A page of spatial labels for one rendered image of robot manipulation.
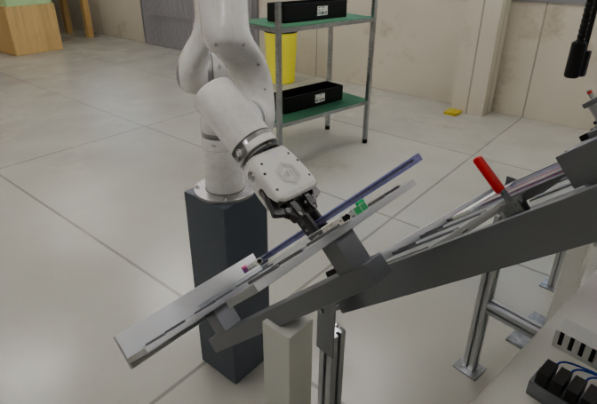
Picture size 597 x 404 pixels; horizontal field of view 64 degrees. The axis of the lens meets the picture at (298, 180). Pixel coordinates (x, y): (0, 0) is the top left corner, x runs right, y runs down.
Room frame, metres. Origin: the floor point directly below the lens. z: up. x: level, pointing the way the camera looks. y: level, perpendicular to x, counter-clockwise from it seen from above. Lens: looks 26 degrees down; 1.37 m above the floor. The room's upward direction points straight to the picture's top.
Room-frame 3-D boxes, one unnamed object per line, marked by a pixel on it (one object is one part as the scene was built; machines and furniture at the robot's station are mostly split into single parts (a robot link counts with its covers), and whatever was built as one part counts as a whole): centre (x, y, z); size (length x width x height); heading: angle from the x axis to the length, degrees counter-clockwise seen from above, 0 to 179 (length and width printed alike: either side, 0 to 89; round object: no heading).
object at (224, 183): (1.31, 0.22, 0.79); 0.19 x 0.19 x 0.18
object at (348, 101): (3.39, -0.06, 0.55); 0.91 x 0.46 x 1.10; 132
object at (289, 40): (5.48, 0.21, 0.29); 0.39 x 0.37 x 0.58; 51
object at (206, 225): (1.31, 0.22, 0.35); 0.18 x 0.18 x 0.70; 51
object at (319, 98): (3.39, -0.06, 0.41); 0.57 x 0.17 x 0.11; 132
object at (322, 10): (3.39, -0.06, 1.01); 0.57 x 0.17 x 0.11; 132
